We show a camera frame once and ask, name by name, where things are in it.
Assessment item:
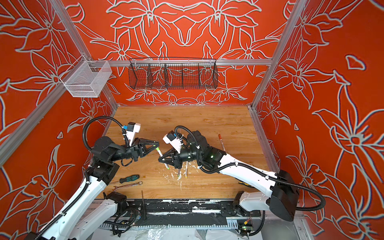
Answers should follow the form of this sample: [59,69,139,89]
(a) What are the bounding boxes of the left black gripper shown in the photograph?
[110,137,159,164]

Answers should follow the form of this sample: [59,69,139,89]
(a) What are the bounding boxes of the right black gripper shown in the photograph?
[157,144,204,169]

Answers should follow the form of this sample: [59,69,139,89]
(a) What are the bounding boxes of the white pen green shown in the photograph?
[156,148,170,170]

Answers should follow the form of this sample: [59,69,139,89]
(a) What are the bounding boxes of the white pen purple end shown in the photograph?
[219,139,226,151]

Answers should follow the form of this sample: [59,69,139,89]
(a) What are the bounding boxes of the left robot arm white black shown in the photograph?
[25,116,160,240]

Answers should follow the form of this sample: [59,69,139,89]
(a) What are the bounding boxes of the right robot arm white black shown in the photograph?
[159,126,326,222]

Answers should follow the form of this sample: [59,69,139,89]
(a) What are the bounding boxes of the white pen middle yellow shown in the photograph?
[185,162,189,178]

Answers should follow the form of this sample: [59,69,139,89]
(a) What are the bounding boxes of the metal wrench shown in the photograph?
[113,181,143,192]

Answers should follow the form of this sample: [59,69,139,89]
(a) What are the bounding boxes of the white mesh basket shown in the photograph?
[60,60,112,98]

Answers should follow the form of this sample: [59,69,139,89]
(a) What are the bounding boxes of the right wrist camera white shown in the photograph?
[163,131,183,154]

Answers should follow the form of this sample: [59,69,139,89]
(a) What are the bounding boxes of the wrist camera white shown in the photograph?
[163,131,183,154]
[122,122,141,146]

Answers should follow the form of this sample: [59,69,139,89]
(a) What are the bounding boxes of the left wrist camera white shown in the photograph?
[122,122,141,146]

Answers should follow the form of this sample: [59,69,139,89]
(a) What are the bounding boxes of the green handle screwdriver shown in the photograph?
[110,175,140,185]

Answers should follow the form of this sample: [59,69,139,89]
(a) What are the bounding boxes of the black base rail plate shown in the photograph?
[127,199,262,218]

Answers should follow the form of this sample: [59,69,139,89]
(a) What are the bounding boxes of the black wire basket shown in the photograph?
[128,58,219,90]

